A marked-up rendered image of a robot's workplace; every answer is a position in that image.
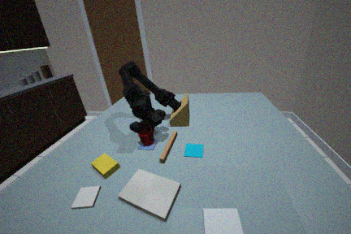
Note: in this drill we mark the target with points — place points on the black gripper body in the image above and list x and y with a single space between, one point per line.
138 127

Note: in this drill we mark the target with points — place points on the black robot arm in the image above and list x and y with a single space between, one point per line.
140 101

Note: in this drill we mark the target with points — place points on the dark red cup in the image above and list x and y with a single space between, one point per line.
147 138

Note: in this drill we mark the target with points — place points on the tan flat bar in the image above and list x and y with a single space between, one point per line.
167 148

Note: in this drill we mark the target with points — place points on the white flat square tile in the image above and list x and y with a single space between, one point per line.
86 197

